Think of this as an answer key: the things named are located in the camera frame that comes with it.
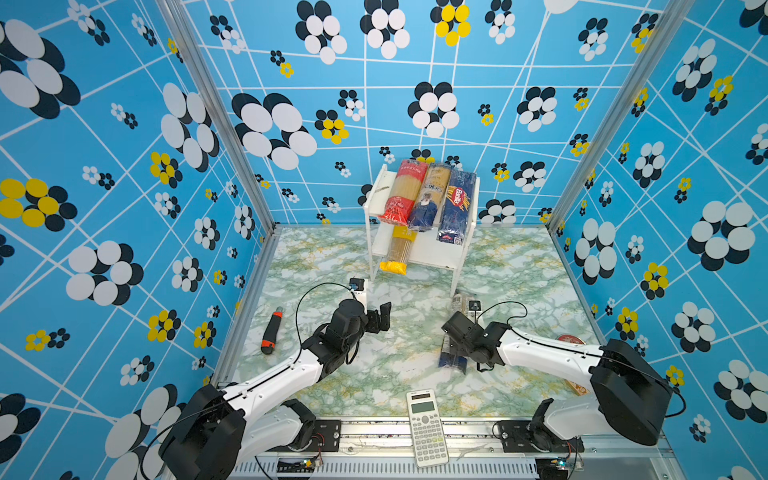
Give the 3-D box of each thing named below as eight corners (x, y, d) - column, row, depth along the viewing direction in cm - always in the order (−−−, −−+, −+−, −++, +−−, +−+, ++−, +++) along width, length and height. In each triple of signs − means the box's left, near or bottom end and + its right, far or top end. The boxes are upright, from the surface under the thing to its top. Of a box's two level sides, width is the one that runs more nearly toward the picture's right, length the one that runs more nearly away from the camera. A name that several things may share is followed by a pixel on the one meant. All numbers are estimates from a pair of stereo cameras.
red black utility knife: (261, 354, 90) (258, 351, 88) (274, 309, 99) (272, 306, 98) (273, 354, 90) (270, 351, 88) (284, 309, 99) (282, 306, 98)
